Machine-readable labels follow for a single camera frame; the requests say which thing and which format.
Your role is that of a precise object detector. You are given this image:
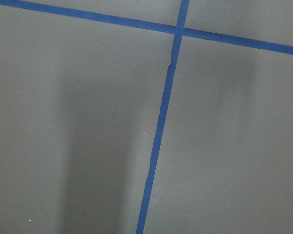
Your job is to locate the horizontal blue tape strip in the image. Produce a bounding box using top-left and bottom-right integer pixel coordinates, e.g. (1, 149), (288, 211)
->
(0, 0), (293, 55)

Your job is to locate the blue tape strip right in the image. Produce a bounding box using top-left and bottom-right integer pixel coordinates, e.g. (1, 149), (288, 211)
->
(135, 0), (189, 234)

